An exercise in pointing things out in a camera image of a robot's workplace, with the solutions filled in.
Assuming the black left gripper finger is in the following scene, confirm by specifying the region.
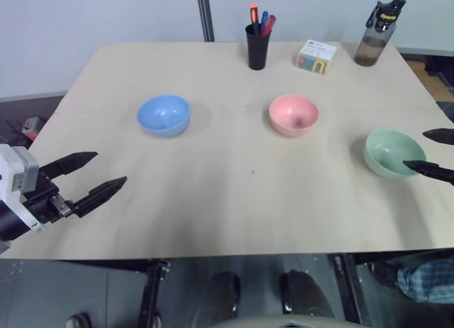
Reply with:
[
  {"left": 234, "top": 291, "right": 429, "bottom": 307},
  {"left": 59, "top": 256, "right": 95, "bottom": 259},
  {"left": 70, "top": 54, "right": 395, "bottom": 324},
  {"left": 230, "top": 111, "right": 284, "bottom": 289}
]
[
  {"left": 72, "top": 176, "right": 128, "bottom": 219},
  {"left": 38, "top": 151, "right": 99, "bottom": 183}
]

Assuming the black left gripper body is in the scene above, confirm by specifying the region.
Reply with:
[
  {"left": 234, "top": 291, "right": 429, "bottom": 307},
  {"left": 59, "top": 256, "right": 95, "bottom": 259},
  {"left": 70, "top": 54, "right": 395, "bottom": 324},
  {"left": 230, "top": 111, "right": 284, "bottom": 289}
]
[{"left": 21, "top": 170, "right": 77, "bottom": 225}]

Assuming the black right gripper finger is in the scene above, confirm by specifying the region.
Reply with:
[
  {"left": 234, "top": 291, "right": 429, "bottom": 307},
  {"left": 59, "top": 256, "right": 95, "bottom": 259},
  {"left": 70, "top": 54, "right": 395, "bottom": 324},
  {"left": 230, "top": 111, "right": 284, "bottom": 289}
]
[
  {"left": 422, "top": 127, "right": 454, "bottom": 146},
  {"left": 402, "top": 159, "right": 454, "bottom": 187}
]

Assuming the grey and red device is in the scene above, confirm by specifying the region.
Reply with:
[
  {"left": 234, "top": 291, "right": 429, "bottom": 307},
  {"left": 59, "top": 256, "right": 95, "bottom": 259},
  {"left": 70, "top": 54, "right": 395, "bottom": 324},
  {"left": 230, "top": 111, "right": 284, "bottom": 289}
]
[{"left": 21, "top": 116, "right": 47, "bottom": 141}]

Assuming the green bowl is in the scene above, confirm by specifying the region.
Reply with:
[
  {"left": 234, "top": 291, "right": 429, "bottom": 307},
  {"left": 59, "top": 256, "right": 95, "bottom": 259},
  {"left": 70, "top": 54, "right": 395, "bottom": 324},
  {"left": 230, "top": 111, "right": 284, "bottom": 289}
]
[{"left": 363, "top": 129, "right": 428, "bottom": 180}]

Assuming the blue bowl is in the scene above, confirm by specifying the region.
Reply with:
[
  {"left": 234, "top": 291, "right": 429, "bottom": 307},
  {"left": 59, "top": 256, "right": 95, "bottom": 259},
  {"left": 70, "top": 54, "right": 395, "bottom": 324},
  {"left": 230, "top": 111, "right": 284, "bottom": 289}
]
[{"left": 136, "top": 94, "right": 192, "bottom": 138}]

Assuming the blue plaid cloth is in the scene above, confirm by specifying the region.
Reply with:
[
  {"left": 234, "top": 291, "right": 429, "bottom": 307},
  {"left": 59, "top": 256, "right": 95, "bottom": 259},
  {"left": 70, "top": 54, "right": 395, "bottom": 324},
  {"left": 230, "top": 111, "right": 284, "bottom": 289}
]
[{"left": 397, "top": 258, "right": 454, "bottom": 304}]

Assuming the black table leg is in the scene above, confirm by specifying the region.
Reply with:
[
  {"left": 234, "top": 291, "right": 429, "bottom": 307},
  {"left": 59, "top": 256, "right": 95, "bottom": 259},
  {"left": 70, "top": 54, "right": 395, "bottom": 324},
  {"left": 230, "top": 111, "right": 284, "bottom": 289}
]
[
  {"left": 139, "top": 258, "right": 172, "bottom": 328},
  {"left": 332, "top": 253, "right": 373, "bottom": 328}
]

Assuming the dark transparent water bottle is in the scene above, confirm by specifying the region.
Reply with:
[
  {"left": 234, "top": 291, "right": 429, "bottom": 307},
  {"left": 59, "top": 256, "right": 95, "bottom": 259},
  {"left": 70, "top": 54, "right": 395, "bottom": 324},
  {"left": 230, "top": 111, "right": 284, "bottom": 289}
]
[{"left": 353, "top": 0, "right": 407, "bottom": 67}]

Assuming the red bowl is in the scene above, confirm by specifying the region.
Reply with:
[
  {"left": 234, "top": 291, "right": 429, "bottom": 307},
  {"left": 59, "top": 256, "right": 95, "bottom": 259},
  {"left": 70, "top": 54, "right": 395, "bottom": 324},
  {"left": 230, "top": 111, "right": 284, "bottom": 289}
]
[{"left": 268, "top": 94, "right": 321, "bottom": 138}]

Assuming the dark rounded shape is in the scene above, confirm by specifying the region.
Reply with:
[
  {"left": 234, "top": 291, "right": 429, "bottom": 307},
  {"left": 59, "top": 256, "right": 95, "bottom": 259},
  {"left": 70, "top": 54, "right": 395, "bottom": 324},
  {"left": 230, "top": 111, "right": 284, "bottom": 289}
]
[{"left": 279, "top": 269, "right": 334, "bottom": 320}]

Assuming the grey metal pole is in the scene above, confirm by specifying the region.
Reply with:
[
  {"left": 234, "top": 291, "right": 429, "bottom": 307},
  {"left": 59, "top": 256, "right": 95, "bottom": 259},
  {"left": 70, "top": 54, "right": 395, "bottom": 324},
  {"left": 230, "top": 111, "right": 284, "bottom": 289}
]
[{"left": 195, "top": 0, "right": 216, "bottom": 43}]

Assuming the black pen cup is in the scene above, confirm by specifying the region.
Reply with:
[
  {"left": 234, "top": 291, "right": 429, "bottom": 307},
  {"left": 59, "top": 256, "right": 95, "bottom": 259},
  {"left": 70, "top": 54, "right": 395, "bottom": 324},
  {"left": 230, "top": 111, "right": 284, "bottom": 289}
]
[{"left": 244, "top": 22, "right": 272, "bottom": 71}]

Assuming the red marker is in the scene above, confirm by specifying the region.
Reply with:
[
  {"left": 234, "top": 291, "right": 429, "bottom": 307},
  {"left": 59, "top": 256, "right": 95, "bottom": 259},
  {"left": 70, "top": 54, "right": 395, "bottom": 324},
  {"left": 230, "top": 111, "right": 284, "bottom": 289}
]
[{"left": 262, "top": 14, "right": 277, "bottom": 38}]

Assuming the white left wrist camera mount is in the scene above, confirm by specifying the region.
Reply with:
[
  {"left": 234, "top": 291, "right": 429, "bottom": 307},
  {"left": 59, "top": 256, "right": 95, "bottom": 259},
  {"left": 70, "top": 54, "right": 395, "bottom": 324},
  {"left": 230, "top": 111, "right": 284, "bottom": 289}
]
[{"left": 0, "top": 144, "right": 46, "bottom": 234}]

